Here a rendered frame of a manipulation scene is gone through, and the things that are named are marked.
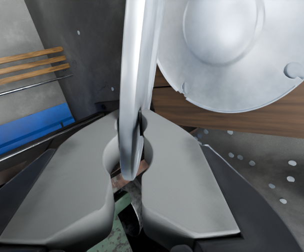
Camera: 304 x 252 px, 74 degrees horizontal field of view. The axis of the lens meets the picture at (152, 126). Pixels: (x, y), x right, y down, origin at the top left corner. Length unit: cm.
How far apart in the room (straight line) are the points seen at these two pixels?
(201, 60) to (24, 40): 174
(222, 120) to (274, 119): 9
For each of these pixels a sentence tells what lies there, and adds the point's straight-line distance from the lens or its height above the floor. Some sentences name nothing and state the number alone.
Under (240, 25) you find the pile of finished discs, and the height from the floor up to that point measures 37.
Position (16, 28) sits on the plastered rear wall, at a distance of 201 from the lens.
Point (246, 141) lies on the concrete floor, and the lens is 84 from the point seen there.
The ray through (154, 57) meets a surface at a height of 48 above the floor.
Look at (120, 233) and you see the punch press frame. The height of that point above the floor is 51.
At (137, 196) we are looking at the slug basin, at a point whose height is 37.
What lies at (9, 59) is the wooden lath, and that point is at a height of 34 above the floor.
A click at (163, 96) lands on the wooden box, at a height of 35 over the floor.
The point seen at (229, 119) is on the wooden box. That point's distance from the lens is 40.
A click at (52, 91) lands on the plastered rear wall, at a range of 196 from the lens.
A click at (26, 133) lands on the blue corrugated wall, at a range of 188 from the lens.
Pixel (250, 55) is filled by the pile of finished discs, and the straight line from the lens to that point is 35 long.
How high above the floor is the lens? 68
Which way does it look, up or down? 38 degrees down
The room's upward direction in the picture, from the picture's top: 121 degrees counter-clockwise
